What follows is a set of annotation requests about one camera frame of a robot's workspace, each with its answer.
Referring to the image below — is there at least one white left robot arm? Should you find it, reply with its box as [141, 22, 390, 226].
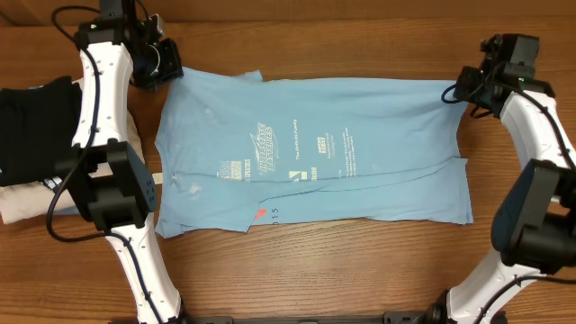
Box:
[57, 17, 187, 324]

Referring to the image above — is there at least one light blue t-shirt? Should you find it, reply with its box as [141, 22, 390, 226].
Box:
[156, 68, 473, 238]

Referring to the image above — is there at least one beige folded garment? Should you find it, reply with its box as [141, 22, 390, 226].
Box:
[1, 112, 145, 224]

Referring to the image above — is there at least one black white patterned garment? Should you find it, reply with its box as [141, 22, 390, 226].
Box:
[42, 177, 62, 193]

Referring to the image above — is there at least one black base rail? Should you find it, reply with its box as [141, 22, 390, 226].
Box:
[110, 310, 433, 324]

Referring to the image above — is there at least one black folded garment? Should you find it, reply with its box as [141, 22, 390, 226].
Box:
[1, 76, 82, 186]

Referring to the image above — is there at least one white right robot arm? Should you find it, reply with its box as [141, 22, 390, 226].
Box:
[382, 62, 575, 323]

